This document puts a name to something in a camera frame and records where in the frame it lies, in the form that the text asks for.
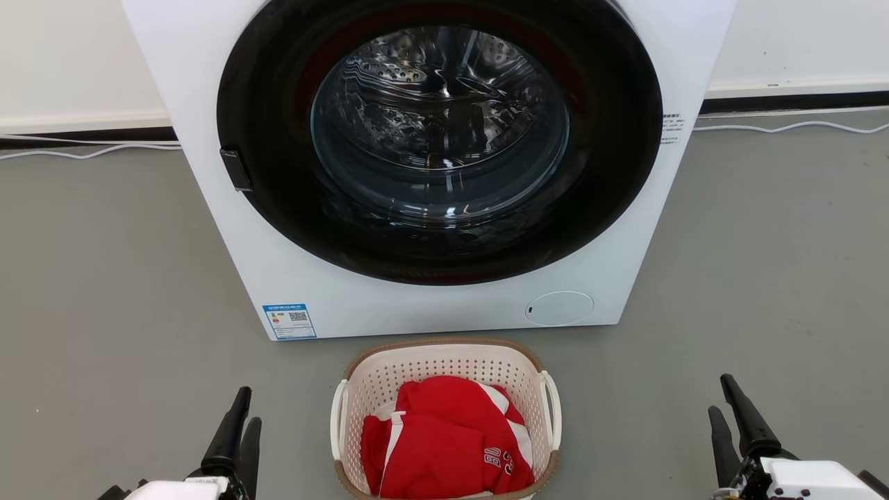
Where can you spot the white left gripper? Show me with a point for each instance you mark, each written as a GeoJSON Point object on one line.
{"type": "Point", "coordinates": [187, 490]}

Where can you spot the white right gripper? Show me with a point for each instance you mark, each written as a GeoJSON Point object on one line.
{"type": "Point", "coordinates": [812, 482]}

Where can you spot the white plastic laundry basket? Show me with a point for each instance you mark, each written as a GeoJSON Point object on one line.
{"type": "Point", "coordinates": [430, 361]}

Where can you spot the blue energy label sticker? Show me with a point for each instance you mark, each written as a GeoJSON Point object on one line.
{"type": "Point", "coordinates": [289, 321]}

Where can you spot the red and white jersey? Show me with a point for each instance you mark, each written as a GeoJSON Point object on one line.
{"type": "Point", "coordinates": [437, 444]}

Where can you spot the round white filter cover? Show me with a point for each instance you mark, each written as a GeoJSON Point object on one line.
{"type": "Point", "coordinates": [559, 308]}

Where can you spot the white front-load washing machine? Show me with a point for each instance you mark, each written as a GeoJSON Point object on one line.
{"type": "Point", "coordinates": [430, 312]}

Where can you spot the black round washer door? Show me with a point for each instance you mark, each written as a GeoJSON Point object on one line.
{"type": "Point", "coordinates": [278, 173]}

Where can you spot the small printed text sticker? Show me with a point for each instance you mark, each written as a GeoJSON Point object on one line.
{"type": "Point", "coordinates": [671, 128]}

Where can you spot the steel washer drum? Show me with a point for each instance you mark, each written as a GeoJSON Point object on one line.
{"type": "Point", "coordinates": [430, 104]}

